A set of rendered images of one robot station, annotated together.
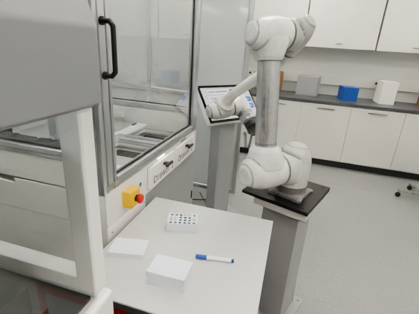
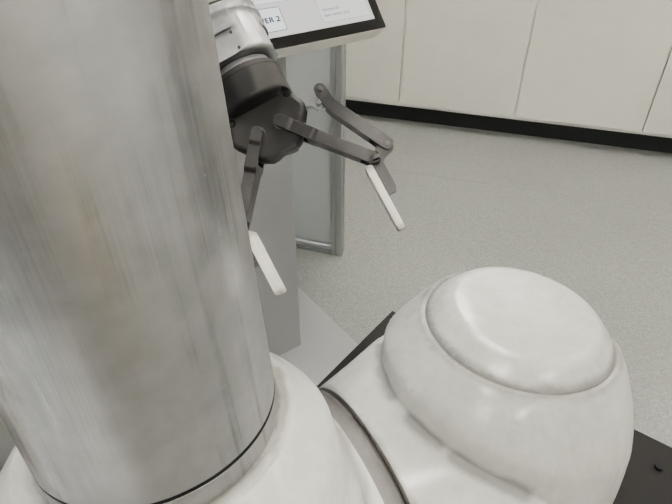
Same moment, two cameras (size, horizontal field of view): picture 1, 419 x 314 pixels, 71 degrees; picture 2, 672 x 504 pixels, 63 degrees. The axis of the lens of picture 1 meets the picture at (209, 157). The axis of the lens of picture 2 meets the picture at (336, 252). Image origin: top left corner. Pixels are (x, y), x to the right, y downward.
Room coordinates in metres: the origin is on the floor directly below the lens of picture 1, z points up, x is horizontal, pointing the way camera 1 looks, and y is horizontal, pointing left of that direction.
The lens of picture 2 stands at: (1.17, -0.34, 1.26)
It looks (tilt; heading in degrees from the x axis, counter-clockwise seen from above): 36 degrees down; 2
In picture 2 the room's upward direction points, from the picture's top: straight up
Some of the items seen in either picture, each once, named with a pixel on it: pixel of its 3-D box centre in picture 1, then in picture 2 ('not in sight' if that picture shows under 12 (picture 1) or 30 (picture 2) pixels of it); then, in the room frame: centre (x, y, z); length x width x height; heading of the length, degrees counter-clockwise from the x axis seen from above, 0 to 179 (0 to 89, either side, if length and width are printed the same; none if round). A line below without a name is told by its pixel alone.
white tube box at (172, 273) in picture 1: (169, 272); not in sight; (0.76, 0.10, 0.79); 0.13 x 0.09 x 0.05; 76
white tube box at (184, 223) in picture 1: (182, 222); not in sight; (1.06, 0.09, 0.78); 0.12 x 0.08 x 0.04; 91
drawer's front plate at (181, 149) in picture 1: (184, 149); not in sight; (1.70, 0.16, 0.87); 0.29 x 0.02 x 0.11; 165
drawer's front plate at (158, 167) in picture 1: (162, 168); not in sight; (1.40, 0.24, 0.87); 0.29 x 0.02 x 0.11; 165
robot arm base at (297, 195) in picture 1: (292, 186); not in sight; (1.42, -0.45, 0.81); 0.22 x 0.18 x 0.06; 142
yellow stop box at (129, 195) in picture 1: (131, 197); not in sight; (1.08, 0.31, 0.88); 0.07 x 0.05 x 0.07; 165
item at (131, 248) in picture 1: (128, 247); not in sight; (0.89, 0.27, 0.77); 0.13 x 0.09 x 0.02; 88
